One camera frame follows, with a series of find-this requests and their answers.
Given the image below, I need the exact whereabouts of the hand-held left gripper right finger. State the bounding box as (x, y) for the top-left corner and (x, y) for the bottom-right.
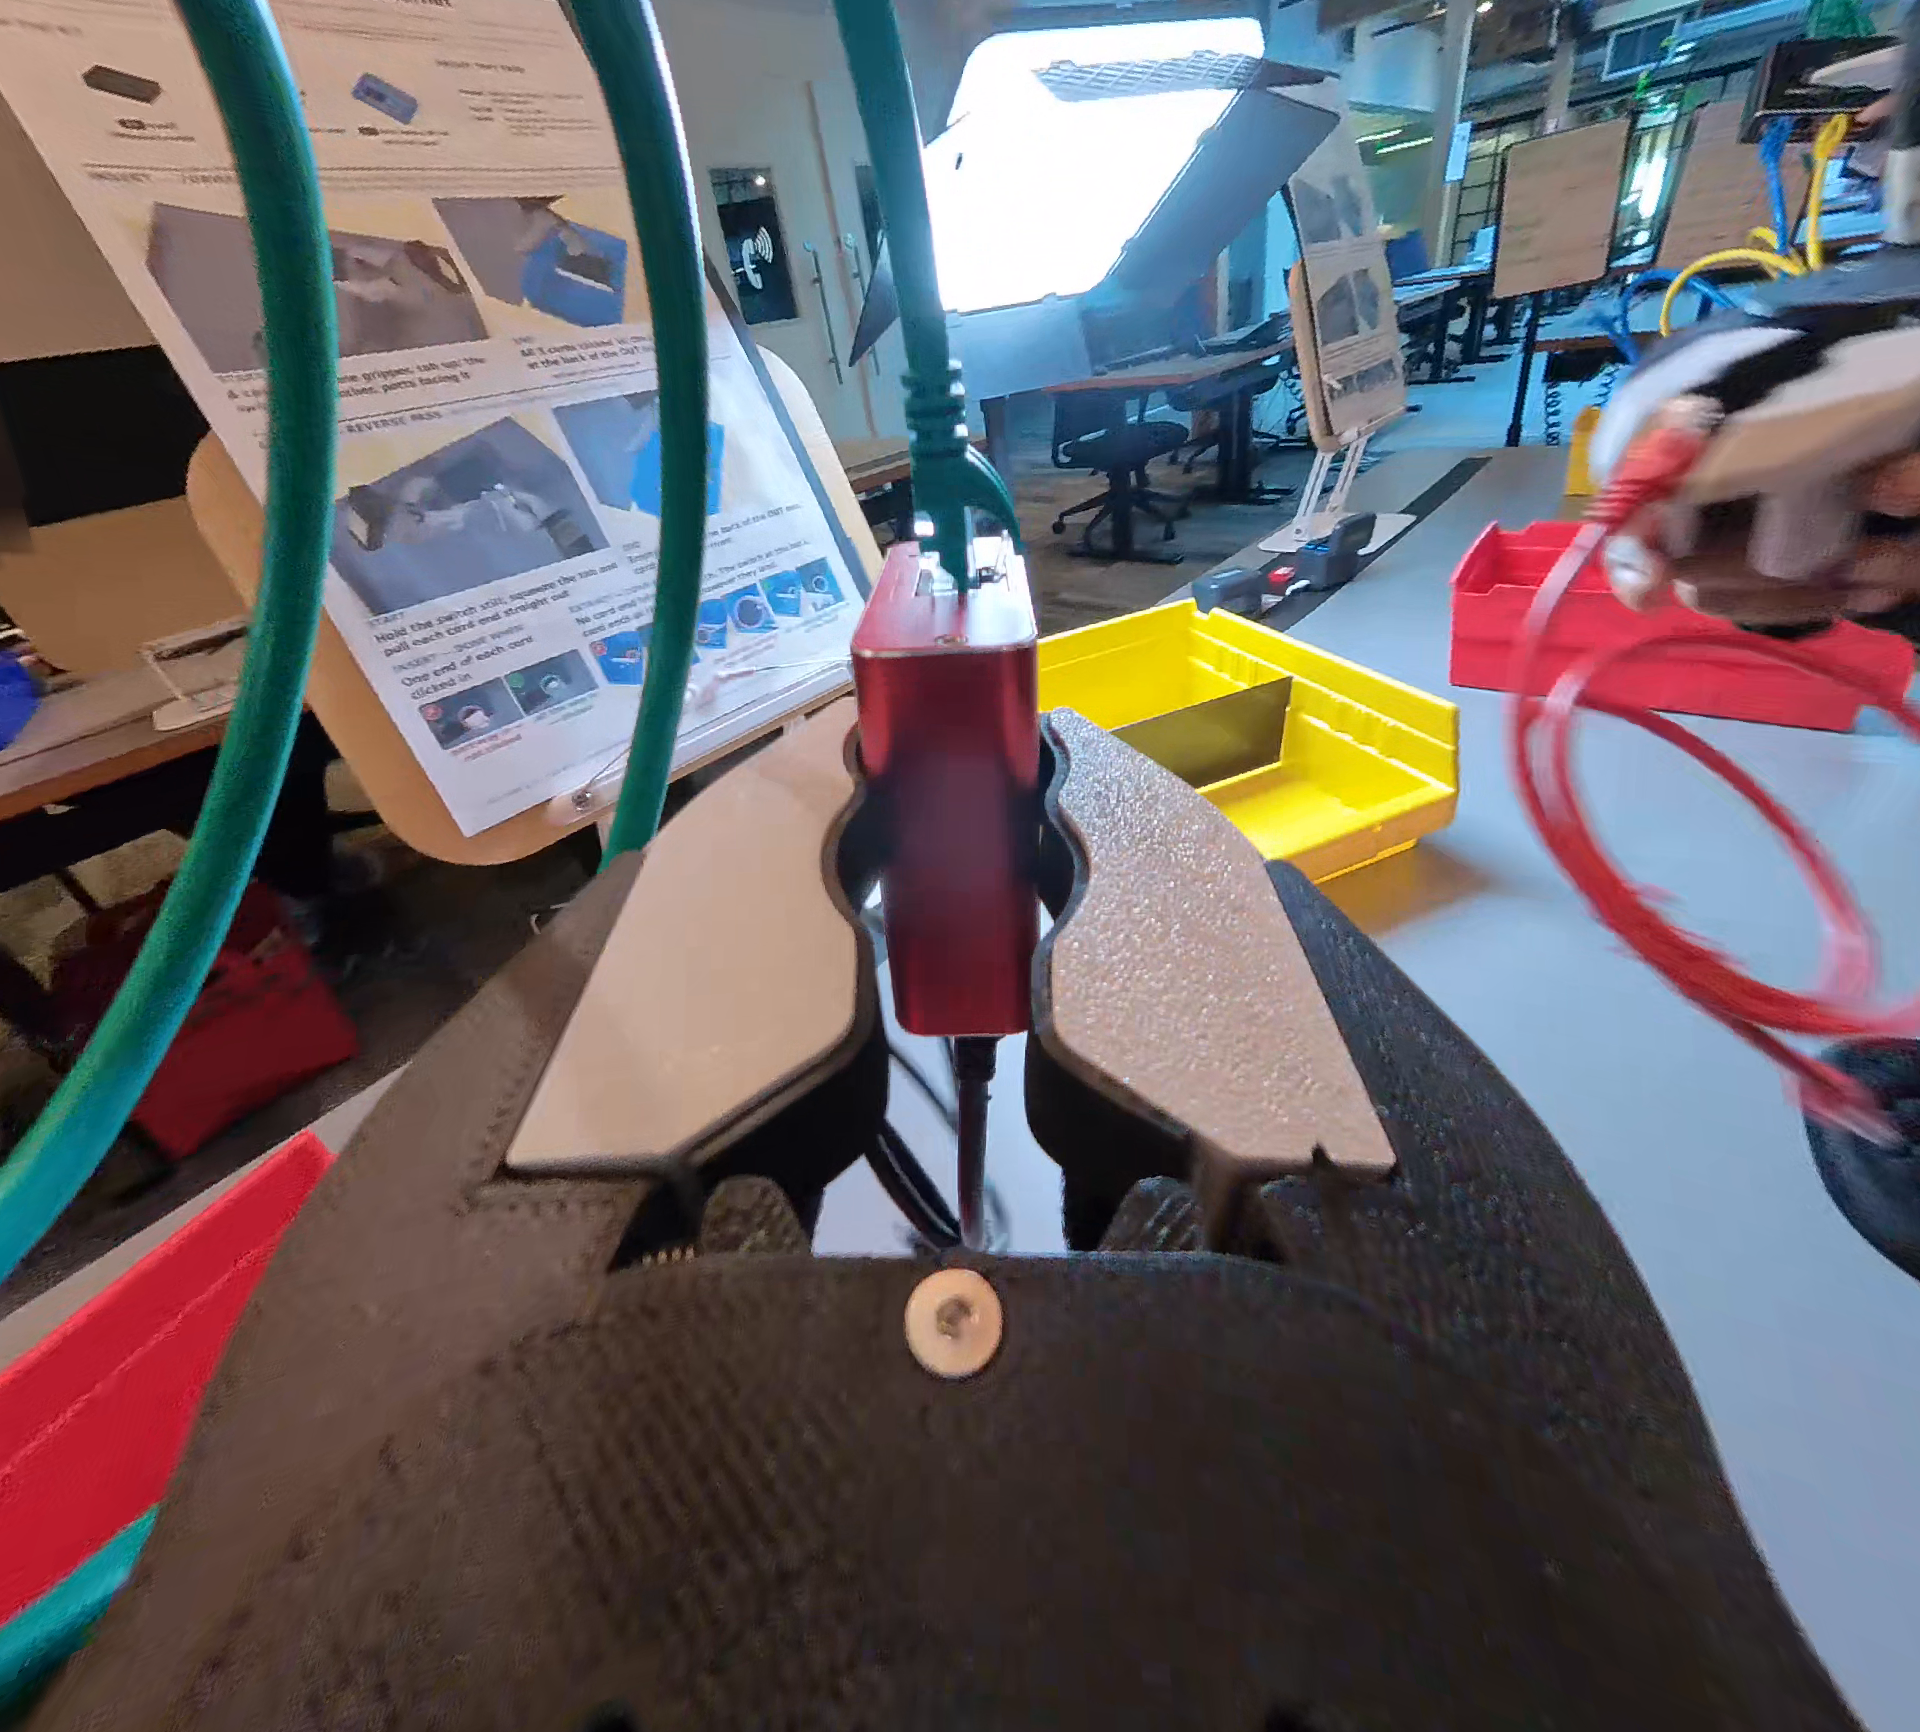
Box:
(1023, 708), (1399, 1250)

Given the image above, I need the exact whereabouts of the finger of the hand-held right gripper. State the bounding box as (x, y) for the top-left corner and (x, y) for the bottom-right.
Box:
(1685, 329), (1920, 582)
(1611, 327), (1802, 444)

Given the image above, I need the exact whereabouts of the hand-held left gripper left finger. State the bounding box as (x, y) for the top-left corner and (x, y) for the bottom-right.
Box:
(503, 708), (889, 1243)

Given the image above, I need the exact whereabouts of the yellow plastic bin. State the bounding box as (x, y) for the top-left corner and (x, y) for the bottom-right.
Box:
(1033, 599), (1461, 883)

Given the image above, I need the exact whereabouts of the black ethernet cable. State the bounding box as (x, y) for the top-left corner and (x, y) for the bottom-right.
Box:
(869, 1034), (1008, 1250)

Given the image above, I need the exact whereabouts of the red metal port box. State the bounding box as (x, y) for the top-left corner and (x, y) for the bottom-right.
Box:
(850, 542), (1042, 1037)

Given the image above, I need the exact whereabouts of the red ethernet cable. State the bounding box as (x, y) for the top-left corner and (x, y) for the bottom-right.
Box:
(1506, 397), (1920, 1151)

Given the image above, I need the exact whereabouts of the green ethernet cable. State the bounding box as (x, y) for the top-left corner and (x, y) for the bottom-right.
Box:
(0, 0), (1030, 1682)

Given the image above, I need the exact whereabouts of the red plastic bin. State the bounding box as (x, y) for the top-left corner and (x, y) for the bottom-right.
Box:
(0, 1132), (336, 1623)

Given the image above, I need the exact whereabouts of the person's right hand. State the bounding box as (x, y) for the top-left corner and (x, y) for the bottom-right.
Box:
(1655, 457), (1920, 632)

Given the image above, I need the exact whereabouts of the wooden partition board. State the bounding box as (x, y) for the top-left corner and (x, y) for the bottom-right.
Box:
(1492, 117), (1638, 303)

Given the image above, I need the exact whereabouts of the red ribbed plastic crate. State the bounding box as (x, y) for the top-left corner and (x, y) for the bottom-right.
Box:
(1450, 521), (1920, 735)

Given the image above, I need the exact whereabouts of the poster stand with white legs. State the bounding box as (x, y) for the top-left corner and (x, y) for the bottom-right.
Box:
(1255, 134), (1423, 561)

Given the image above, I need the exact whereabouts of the black tabletop device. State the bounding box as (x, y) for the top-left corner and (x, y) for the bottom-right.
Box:
(1192, 508), (1420, 616)

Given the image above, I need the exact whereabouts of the red fabric bag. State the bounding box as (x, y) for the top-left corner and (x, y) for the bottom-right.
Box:
(132, 885), (361, 1164)

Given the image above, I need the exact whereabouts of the black office chair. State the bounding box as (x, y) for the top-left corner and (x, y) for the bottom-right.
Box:
(1049, 383), (1202, 564)

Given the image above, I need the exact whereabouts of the printed instruction poster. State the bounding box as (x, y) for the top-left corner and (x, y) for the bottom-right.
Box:
(0, 0), (875, 842)

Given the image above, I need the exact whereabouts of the black wall sign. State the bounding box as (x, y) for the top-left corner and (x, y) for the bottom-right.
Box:
(707, 167), (802, 332)

